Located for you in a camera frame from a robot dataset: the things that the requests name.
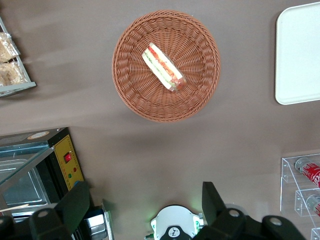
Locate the black food warmer appliance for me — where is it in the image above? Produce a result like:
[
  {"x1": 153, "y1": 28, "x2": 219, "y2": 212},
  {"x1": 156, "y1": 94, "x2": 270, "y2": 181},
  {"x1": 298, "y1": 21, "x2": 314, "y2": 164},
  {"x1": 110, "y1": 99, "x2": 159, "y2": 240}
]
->
[{"x1": 0, "y1": 126, "x2": 87, "y2": 226}]

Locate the clear acrylic bottle rack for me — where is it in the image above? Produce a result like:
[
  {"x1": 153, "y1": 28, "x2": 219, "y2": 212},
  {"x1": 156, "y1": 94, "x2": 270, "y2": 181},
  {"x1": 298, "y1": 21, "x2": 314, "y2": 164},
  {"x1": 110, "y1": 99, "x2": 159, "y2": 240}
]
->
[{"x1": 279, "y1": 153, "x2": 320, "y2": 240}]

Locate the sandwich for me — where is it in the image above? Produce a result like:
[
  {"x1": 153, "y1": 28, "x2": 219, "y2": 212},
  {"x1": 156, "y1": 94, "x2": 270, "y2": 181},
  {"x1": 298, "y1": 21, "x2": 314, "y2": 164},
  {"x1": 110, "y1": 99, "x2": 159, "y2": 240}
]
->
[{"x1": 141, "y1": 42, "x2": 187, "y2": 93}]

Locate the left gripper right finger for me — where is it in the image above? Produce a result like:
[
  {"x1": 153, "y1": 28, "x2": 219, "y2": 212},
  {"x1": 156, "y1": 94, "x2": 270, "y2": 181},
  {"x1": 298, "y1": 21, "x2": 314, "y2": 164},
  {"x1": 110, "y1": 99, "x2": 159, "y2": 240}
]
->
[{"x1": 192, "y1": 181, "x2": 307, "y2": 240}]

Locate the tray of packaged snacks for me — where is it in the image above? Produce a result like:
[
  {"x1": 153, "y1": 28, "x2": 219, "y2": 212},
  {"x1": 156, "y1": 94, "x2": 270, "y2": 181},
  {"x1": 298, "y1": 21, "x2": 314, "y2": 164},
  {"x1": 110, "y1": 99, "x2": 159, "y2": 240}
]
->
[{"x1": 0, "y1": 16, "x2": 37, "y2": 98}]

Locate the clear bag of crackers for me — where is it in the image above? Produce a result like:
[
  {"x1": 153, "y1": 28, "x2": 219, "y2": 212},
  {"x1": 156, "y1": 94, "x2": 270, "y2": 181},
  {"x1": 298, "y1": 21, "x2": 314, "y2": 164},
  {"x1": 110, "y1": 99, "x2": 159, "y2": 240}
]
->
[
  {"x1": 0, "y1": 31, "x2": 21, "y2": 63},
  {"x1": 0, "y1": 61, "x2": 28, "y2": 87}
]

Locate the cream plastic tray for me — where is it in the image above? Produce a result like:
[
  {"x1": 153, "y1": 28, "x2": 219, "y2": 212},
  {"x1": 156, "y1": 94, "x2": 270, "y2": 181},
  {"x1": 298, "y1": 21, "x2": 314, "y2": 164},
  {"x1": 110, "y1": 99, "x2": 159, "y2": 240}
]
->
[{"x1": 274, "y1": 1, "x2": 320, "y2": 106}]

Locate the silver blue control box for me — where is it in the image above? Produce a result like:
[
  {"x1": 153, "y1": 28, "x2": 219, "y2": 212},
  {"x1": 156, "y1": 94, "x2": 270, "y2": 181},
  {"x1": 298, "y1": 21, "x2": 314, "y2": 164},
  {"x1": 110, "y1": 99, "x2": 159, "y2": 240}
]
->
[{"x1": 83, "y1": 198, "x2": 115, "y2": 240}]

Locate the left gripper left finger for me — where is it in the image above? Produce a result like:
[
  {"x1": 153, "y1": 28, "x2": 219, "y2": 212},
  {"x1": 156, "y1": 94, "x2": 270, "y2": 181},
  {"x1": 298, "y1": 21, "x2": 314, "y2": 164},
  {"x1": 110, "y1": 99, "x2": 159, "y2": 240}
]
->
[{"x1": 0, "y1": 181, "x2": 91, "y2": 240}]

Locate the red cola bottle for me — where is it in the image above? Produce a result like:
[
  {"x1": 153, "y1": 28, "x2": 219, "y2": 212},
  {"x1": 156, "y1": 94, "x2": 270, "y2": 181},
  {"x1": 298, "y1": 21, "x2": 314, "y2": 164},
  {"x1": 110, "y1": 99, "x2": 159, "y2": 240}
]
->
[
  {"x1": 293, "y1": 157, "x2": 320, "y2": 188},
  {"x1": 306, "y1": 194, "x2": 320, "y2": 217}
]

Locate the brown round wicker basket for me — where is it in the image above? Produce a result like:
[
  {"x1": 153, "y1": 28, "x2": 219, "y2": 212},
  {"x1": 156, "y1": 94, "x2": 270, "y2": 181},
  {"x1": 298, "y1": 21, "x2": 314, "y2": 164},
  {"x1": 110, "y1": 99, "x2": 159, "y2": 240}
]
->
[{"x1": 111, "y1": 9, "x2": 222, "y2": 123}]

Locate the steel pan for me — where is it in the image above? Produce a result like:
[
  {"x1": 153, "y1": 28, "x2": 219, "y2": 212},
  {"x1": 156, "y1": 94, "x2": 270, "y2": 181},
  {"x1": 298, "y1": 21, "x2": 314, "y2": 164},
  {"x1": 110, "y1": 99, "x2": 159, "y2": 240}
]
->
[{"x1": 0, "y1": 158, "x2": 51, "y2": 216}]

